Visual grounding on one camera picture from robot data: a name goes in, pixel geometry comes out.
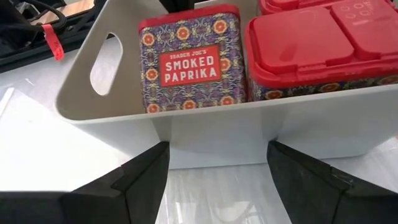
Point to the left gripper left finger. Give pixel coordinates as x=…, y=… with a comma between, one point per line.
x=93, y=202

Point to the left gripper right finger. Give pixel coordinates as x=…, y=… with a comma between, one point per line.
x=326, y=196

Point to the light grey plastic bin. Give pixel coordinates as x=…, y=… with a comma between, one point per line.
x=217, y=133

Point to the red tape tag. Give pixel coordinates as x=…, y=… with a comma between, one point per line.
x=54, y=43

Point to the red smoked paprika tin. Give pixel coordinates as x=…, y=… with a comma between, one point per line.
x=280, y=5
x=298, y=46
x=189, y=65

